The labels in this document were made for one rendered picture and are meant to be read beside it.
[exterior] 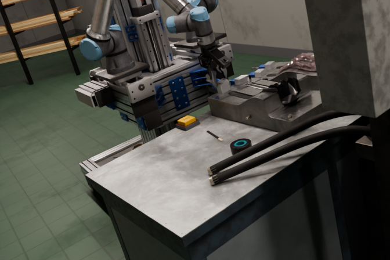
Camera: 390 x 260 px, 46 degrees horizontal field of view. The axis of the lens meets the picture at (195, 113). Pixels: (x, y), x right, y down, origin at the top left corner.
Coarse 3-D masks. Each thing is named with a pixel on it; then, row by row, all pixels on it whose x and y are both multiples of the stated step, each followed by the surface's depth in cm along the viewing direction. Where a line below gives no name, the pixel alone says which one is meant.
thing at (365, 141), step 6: (360, 138) 162; (366, 138) 161; (360, 144) 158; (366, 144) 157; (372, 144) 156; (360, 150) 160; (366, 150) 158; (372, 150) 156; (360, 156) 161; (366, 156) 159; (372, 156) 157
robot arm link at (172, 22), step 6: (186, 12) 203; (168, 18) 199; (174, 18) 197; (180, 18) 196; (186, 18) 194; (168, 24) 198; (174, 24) 197; (180, 24) 196; (186, 24) 194; (168, 30) 200; (174, 30) 198; (180, 30) 197; (186, 30) 197
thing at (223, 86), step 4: (208, 80) 217; (220, 80) 210; (224, 80) 209; (228, 80) 209; (220, 84) 207; (224, 84) 208; (228, 84) 209; (216, 88) 210; (220, 88) 208; (224, 88) 208; (228, 88) 210; (220, 92) 210; (224, 92) 209
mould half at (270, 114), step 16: (256, 80) 215; (304, 80) 190; (224, 96) 205; (256, 96) 182; (272, 96) 181; (304, 96) 189; (320, 96) 186; (224, 112) 203; (240, 112) 194; (256, 112) 185; (272, 112) 181; (288, 112) 179; (304, 112) 175; (320, 112) 180; (272, 128) 181
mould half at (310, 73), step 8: (280, 64) 239; (272, 72) 231; (288, 72) 213; (296, 72) 211; (304, 72) 211; (312, 72) 210; (272, 80) 220; (280, 80) 217; (312, 80) 208; (312, 88) 209
